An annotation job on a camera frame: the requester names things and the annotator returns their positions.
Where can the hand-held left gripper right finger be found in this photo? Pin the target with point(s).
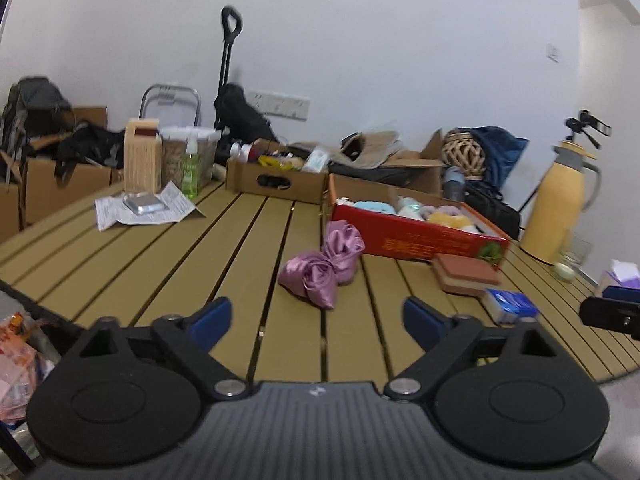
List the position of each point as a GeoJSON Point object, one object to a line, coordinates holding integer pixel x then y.
{"type": "Point", "coordinates": [420, 320]}

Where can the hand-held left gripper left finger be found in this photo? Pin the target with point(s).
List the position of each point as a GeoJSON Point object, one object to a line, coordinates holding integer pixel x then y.
{"type": "Point", "coordinates": [212, 320]}

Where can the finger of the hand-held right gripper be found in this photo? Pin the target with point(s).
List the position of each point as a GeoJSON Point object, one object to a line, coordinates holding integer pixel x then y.
{"type": "Point", "coordinates": [612, 317]}

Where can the red cardboard box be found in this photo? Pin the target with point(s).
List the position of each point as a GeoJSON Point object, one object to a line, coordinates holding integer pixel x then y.
{"type": "Point", "coordinates": [415, 242]}

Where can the pink satin pouch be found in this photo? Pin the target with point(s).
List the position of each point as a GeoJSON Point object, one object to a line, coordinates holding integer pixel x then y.
{"type": "Point", "coordinates": [320, 270]}

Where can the purple tissue box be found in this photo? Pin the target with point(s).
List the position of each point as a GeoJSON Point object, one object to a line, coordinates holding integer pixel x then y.
{"type": "Point", "coordinates": [620, 277]}

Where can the brown leather case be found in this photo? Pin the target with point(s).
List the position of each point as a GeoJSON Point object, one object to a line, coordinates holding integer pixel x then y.
{"type": "Point", "coordinates": [465, 272]}

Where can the white egg-shaped object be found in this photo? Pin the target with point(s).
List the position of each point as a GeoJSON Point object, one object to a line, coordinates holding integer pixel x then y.
{"type": "Point", "coordinates": [564, 271]}

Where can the clear glass cup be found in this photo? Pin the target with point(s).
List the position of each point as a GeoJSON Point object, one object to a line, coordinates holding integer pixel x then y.
{"type": "Point", "coordinates": [575, 250]}

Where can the blue tissue pack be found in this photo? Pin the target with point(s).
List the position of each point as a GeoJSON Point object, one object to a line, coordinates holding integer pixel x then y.
{"type": "Point", "coordinates": [510, 305]}

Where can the yellow plush toy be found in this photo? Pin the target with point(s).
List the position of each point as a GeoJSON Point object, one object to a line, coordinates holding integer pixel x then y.
{"type": "Point", "coordinates": [447, 221]}

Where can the white green plush toy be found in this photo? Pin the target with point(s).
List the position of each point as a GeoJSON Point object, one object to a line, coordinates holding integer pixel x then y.
{"type": "Point", "coordinates": [410, 207]}

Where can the printed paper sheet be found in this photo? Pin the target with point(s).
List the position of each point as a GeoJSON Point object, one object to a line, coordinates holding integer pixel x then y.
{"type": "Point", "coordinates": [175, 206]}

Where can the teal plush toy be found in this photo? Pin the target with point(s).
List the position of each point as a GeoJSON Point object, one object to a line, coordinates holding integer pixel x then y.
{"type": "Point", "coordinates": [375, 207]}

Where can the yellow thermos jug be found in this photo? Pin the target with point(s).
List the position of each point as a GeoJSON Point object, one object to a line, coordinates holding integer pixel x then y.
{"type": "Point", "coordinates": [550, 200]}

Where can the black carry bag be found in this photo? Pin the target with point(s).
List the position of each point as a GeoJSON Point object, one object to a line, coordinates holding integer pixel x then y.
{"type": "Point", "coordinates": [495, 210]}

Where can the silver tin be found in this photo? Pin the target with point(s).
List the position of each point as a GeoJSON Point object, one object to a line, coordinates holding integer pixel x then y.
{"type": "Point", "coordinates": [145, 203]}

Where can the clear water bottle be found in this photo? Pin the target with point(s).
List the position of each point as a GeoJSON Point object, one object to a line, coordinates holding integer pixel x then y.
{"type": "Point", "coordinates": [454, 182]}

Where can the green liquid bottle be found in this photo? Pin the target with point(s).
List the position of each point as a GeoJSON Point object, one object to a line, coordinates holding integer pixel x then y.
{"type": "Point", "coordinates": [190, 175]}

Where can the black cloth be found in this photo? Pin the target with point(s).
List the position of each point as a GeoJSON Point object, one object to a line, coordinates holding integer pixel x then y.
{"type": "Point", "coordinates": [370, 174]}

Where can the open brown cardboard box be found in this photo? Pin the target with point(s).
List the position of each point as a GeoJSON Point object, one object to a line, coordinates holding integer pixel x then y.
{"type": "Point", "coordinates": [420, 165]}

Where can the woven basket with white lining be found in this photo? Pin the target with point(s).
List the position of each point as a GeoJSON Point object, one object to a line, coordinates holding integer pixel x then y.
{"type": "Point", "coordinates": [207, 155]}

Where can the wooden box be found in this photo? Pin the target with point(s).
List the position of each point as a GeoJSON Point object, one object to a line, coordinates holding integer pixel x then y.
{"type": "Point", "coordinates": [142, 165]}

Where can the yellow packet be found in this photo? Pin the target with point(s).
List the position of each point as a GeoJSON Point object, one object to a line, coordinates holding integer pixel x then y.
{"type": "Point", "coordinates": [280, 162]}

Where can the wicker ball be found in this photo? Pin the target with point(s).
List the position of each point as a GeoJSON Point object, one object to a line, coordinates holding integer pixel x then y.
{"type": "Point", "coordinates": [462, 152]}

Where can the blue fabric bag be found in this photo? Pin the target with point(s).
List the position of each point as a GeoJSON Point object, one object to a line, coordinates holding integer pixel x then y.
{"type": "Point", "coordinates": [502, 160]}

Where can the white packet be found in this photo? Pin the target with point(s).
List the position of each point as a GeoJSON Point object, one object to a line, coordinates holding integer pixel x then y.
{"type": "Point", "coordinates": [316, 160]}

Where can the plain brown cardboard box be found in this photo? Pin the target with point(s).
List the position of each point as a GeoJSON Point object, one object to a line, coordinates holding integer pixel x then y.
{"type": "Point", "coordinates": [9, 210]}
{"type": "Point", "coordinates": [65, 187]}

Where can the printed plastic bag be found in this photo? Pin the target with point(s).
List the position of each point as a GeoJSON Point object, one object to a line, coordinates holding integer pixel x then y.
{"type": "Point", "coordinates": [17, 360]}

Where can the black trolley bag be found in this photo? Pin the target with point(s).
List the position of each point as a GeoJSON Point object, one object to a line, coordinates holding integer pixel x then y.
{"type": "Point", "coordinates": [240, 112]}

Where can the black clothing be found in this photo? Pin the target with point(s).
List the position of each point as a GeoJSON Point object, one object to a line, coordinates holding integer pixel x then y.
{"type": "Point", "coordinates": [90, 142]}

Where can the metal folding chair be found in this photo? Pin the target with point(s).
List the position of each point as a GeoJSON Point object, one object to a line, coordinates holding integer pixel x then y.
{"type": "Point", "coordinates": [170, 89]}

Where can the grey backpack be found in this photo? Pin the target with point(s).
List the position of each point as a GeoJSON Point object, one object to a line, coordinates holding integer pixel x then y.
{"type": "Point", "coordinates": [35, 105]}

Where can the black tripod with camera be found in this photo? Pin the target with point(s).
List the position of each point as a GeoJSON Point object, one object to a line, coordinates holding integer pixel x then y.
{"type": "Point", "coordinates": [582, 122]}

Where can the white wall socket strip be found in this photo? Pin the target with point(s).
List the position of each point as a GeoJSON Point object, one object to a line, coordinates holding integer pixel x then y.
{"type": "Point", "coordinates": [280, 105]}

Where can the white light switch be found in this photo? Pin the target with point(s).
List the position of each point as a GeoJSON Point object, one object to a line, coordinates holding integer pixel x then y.
{"type": "Point", "coordinates": [552, 53]}

